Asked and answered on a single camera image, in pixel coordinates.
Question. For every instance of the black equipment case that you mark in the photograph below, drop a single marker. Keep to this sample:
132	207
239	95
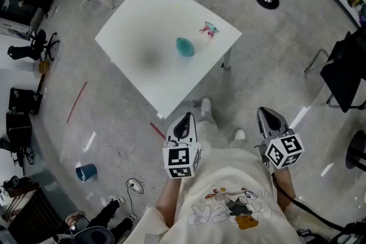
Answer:
24	101

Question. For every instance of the teal plastic toy body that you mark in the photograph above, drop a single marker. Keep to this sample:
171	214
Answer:
185	47

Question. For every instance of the blue cup on floor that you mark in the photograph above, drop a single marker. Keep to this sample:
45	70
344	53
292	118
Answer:
87	172

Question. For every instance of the short red floor tape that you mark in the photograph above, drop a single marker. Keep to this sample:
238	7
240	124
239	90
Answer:
157	131

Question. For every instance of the person's cream trousers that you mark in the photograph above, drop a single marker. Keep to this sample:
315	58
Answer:
207	131

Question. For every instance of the long red floor tape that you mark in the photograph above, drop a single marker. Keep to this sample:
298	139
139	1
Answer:
76	103

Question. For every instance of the black office chair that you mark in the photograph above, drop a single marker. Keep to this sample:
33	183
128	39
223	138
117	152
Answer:
34	47

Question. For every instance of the black visitor chair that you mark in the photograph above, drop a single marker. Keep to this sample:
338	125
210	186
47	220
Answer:
343	77

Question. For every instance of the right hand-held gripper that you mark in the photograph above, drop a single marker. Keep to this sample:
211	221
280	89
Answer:
283	151

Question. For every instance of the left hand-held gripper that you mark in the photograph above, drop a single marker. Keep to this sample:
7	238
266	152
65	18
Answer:
178	157

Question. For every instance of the person in white shirt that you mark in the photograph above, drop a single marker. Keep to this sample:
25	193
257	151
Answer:
228	174

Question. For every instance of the person's left forearm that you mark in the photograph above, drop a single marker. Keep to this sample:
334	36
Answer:
168	200

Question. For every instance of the black waist pack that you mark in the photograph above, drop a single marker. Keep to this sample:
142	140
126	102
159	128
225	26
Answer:
340	235

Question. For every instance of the black round stool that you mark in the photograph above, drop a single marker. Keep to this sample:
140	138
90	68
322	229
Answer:
356	151

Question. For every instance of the person's right forearm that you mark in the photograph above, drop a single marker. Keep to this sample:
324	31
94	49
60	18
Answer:
284	188

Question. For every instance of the person's white shoe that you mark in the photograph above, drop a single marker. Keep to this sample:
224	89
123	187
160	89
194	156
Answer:
239	134
206	107

